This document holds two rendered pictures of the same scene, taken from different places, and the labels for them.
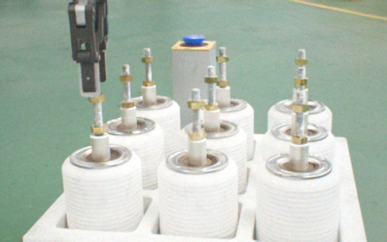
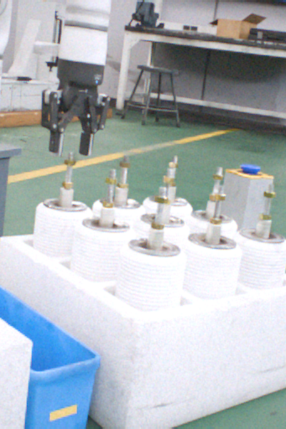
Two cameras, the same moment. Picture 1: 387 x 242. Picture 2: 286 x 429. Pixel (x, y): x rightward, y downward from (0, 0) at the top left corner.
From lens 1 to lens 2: 0.66 m
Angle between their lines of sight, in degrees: 37
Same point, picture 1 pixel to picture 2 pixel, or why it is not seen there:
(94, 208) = (39, 235)
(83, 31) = (47, 107)
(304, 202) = (129, 267)
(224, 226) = (97, 275)
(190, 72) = (233, 193)
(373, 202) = not seen: outside the picture
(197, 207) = (80, 251)
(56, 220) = (28, 239)
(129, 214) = (60, 248)
